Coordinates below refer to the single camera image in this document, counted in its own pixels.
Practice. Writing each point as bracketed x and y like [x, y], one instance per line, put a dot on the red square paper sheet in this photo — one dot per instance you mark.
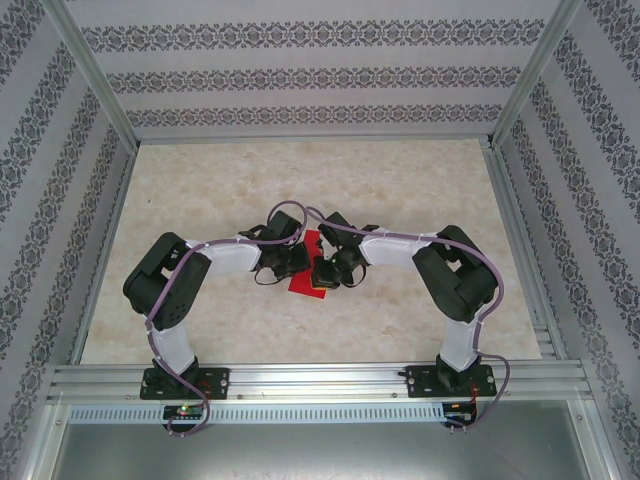
[305, 287]

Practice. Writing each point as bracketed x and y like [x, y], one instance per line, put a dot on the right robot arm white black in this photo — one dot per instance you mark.
[460, 285]

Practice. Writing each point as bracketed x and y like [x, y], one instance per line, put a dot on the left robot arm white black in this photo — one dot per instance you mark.
[155, 290]

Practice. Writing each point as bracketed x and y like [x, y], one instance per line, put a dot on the grey sheet metal tray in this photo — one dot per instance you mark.
[320, 450]

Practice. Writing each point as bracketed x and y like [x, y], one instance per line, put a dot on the aluminium mounting rail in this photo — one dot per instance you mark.
[320, 380]

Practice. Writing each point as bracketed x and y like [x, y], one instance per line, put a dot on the aluminium frame cross beam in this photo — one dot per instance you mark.
[310, 138]

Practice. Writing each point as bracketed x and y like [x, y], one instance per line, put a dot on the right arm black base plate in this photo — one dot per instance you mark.
[420, 382]

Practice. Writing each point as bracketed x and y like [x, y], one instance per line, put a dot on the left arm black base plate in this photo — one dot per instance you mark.
[220, 382]

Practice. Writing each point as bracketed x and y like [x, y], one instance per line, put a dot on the aluminium table side rail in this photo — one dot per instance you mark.
[525, 250]
[105, 250]

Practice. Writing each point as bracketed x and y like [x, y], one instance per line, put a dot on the aluminium frame post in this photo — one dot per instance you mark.
[535, 70]
[90, 70]

